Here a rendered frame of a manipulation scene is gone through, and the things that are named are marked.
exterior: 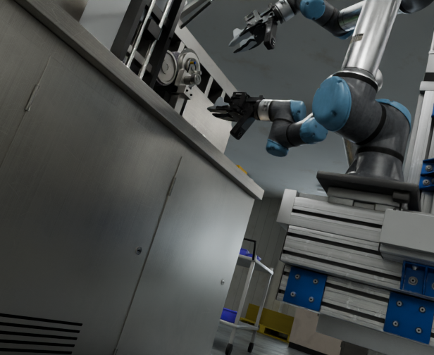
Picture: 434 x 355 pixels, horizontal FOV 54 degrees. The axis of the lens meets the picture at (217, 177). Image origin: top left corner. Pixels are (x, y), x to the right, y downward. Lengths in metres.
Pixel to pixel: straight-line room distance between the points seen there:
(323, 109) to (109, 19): 0.80
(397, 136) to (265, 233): 9.68
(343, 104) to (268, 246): 9.67
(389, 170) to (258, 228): 9.80
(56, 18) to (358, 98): 0.67
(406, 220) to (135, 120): 0.66
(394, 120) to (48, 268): 0.86
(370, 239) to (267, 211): 9.88
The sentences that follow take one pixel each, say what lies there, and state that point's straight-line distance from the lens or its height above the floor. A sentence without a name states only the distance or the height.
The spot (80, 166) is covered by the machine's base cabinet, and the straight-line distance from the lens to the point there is 0.99.
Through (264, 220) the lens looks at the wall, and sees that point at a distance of 10.83.
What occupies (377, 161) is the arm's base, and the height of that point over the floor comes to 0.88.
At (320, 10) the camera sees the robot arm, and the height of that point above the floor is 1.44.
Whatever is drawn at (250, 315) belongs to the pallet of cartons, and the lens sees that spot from 9.75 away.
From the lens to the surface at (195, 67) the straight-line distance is 1.72.
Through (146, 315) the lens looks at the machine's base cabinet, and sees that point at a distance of 1.28.
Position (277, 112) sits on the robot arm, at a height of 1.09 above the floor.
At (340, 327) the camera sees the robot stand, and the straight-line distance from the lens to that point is 1.14.
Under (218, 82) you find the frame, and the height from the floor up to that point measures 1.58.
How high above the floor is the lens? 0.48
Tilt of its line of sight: 14 degrees up
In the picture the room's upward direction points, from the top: 18 degrees clockwise
